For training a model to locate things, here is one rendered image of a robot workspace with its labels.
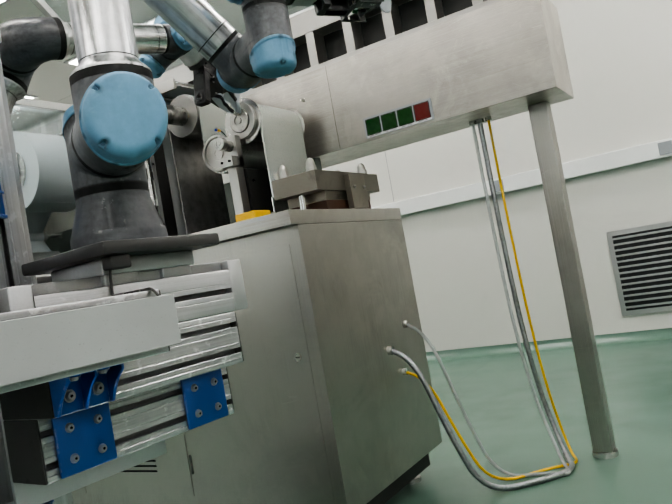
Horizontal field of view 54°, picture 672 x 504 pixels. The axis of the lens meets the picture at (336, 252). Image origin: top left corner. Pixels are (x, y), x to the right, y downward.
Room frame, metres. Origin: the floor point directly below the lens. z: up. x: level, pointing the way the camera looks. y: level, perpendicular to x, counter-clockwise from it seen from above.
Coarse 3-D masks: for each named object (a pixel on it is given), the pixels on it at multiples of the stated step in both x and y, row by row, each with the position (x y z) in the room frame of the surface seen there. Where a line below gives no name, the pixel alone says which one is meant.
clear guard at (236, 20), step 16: (48, 0) 2.55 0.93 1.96; (64, 0) 2.54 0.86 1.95; (208, 0) 2.41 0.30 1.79; (224, 0) 2.39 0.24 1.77; (64, 16) 2.60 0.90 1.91; (144, 16) 2.52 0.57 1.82; (224, 16) 2.45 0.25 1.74; (240, 16) 2.44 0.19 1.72; (240, 32) 2.49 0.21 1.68; (176, 64) 2.69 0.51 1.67
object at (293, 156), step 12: (264, 144) 2.08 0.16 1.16; (276, 144) 2.14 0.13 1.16; (288, 144) 2.20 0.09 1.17; (300, 144) 2.26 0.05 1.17; (276, 156) 2.13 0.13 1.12; (288, 156) 2.19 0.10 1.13; (300, 156) 2.25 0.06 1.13; (276, 168) 2.12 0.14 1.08; (288, 168) 2.18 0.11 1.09; (300, 168) 2.24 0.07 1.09
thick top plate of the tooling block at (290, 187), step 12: (276, 180) 2.01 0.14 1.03; (288, 180) 1.99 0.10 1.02; (300, 180) 1.96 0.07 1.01; (312, 180) 1.94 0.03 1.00; (324, 180) 1.98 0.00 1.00; (336, 180) 2.04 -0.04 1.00; (372, 180) 2.24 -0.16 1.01; (276, 192) 2.01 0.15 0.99; (288, 192) 1.99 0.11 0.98; (300, 192) 1.97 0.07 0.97; (312, 192) 1.99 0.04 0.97; (372, 192) 2.27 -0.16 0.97
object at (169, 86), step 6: (162, 84) 2.22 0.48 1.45; (168, 84) 2.21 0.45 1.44; (174, 84) 2.20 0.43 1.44; (180, 84) 2.24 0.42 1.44; (186, 84) 2.26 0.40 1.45; (162, 90) 2.23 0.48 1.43; (168, 90) 2.21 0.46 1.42; (174, 90) 2.26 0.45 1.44; (180, 90) 2.27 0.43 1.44; (186, 90) 2.29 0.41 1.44; (192, 90) 2.30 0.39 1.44; (174, 96) 2.33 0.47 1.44
